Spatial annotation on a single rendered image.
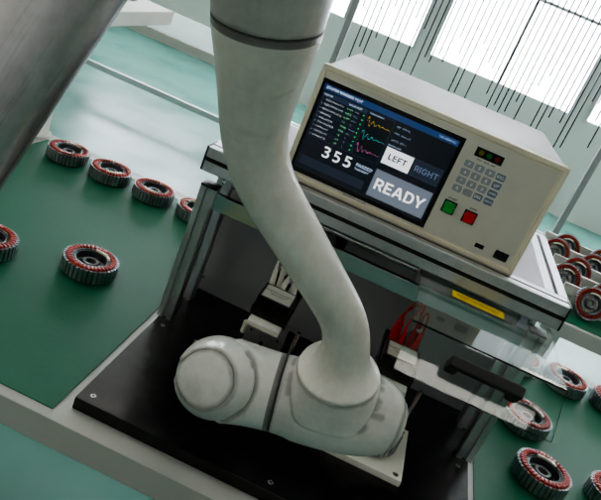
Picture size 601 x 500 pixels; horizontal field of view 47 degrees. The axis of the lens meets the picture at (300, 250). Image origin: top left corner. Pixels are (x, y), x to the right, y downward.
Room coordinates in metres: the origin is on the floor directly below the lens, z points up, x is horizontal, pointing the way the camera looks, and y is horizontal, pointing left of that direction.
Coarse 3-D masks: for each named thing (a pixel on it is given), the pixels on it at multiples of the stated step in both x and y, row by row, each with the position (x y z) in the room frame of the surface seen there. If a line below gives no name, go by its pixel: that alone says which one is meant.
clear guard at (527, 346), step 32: (448, 288) 1.10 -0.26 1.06; (416, 320) 0.92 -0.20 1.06; (448, 320) 0.97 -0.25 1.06; (480, 320) 1.02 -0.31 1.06; (512, 320) 1.07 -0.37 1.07; (416, 352) 0.89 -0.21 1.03; (448, 352) 0.90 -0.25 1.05; (480, 352) 0.91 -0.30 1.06; (512, 352) 0.95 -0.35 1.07; (544, 352) 1.00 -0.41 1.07; (448, 384) 0.87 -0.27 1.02; (480, 384) 0.88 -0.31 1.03; (544, 384) 0.90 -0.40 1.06; (512, 416) 0.86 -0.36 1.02; (544, 416) 0.87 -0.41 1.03
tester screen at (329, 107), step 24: (336, 96) 1.17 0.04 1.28; (312, 120) 1.17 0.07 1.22; (336, 120) 1.17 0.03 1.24; (360, 120) 1.16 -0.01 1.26; (384, 120) 1.16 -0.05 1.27; (408, 120) 1.16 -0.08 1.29; (312, 144) 1.17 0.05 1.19; (336, 144) 1.17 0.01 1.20; (360, 144) 1.16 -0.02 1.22; (384, 144) 1.16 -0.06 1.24; (408, 144) 1.16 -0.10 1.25; (432, 144) 1.15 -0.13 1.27; (456, 144) 1.15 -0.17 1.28; (336, 168) 1.16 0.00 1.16; (360, 168) 1.16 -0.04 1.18; (384, 168) 1.16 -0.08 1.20; (360, 192) 1.16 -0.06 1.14; (432, 192) 1.15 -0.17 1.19
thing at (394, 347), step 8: (384, 336) 1.17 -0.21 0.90; (384, 344) 1.14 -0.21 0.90; (392, 344) 1.11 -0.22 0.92; (400, 344) 1.12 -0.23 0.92; (384, 352) 1.07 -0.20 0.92; (392, 352) 1.08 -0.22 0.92; (376, 360) 1.10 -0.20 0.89; (384, 360) 1.06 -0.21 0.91; (392, 360) 1.06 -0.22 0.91; (384, 368) 1.06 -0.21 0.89; (392, 368) 1.06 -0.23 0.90; (384, 376) 1.06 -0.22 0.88; (392, 376) 1.06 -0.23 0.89; (400, 376) 1.06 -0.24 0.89; (408, 376) 1.06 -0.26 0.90; (400, 384) 1.06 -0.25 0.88; (408, 384) 1.06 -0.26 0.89
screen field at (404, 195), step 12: (372, 180) 1.16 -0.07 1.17; (384, 180) 1.16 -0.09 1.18; (396, 180) 1.16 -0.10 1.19; (372, 192) 1.16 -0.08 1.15; (384, 192) 1.16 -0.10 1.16; (396, 192) 1.16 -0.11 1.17; (408, 192) 1.15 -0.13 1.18; (420, 192) 1.15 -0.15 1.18; (396, 204) 1.15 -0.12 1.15; (408, 204) 1.15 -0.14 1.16; (420, 204) 1.15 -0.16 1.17; (420, 216) 1.15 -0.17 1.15
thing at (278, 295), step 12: (264, 288) 1.12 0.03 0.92; (276, 288) 1.14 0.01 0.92; (288, 288) 1.20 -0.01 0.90; (264, 300) 1.08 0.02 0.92; (276, 300) 1.09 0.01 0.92; (288, 300) 1.11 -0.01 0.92; (300, 300) 1.20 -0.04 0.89; (252, 312) 1.08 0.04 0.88; (264, 312) 1.08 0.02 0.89; (276, 312) 1.08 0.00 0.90; (288, 312) 1.08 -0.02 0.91; (252, 324) 1.06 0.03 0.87; (264, 324) 1.06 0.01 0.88; (276, 324) 1.08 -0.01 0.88; (276, 336) 1.06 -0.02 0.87
